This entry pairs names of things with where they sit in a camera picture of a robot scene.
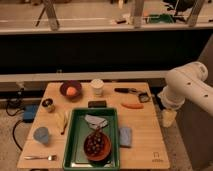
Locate blue sponge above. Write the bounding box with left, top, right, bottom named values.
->
left=119, top=127, right=132, bottom=148

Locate white towel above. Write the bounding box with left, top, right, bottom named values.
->
left=85, top=115, right=108, bottom=129

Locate black cable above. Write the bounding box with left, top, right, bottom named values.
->
left=4, top=87, right=28, bottom=152

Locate dark grape bunch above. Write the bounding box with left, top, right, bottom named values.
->
left=85, top=130, right=104, bottom=156

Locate black handled tool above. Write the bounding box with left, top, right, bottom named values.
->
left=114, top=88, right=141, bottom=94

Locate white paper cup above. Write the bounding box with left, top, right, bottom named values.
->
left=90, top=79, right=104, bottom=97

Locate orange peach fruit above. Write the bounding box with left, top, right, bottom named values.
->
left=66, top=87, right=77, bottom=97

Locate blue power box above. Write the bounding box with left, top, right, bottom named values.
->
left=23, top=105, right=38, bottom=123

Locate green plastic tray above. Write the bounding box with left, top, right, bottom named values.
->
left=62, top=108, right=120, bottom=171

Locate silver fork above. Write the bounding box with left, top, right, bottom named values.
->
left=24, top=155, right=57, bottom=161

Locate small can with dark lid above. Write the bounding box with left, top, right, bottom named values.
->
left=42, top=98, right=55, bottom=113

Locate orange bowl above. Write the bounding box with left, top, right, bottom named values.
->
left=83, top=133, right=111, bottom=161

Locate black rectangular box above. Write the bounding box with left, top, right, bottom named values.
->
left=88, top=101, right=107, bottom=108

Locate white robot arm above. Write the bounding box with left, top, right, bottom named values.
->
left=158, top=61, right=213, bottom=128

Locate blue translucent cup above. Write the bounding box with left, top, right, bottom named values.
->
left=33, top=127, right=50, bottom=144

